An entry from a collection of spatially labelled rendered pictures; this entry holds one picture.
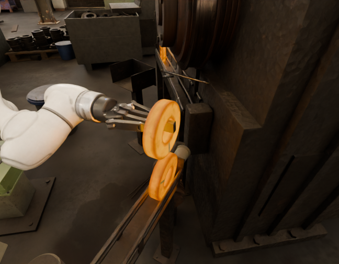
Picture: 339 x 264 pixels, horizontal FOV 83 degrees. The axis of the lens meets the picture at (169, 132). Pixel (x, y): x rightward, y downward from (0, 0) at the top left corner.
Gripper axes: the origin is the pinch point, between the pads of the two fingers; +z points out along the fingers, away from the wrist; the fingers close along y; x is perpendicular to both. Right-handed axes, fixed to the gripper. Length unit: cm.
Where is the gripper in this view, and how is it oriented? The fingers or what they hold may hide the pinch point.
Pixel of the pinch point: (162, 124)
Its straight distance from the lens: 49.8
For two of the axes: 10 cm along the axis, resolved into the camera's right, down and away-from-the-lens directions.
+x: -0.4, -7.9, -6.2
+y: -4.4, 5.7, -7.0
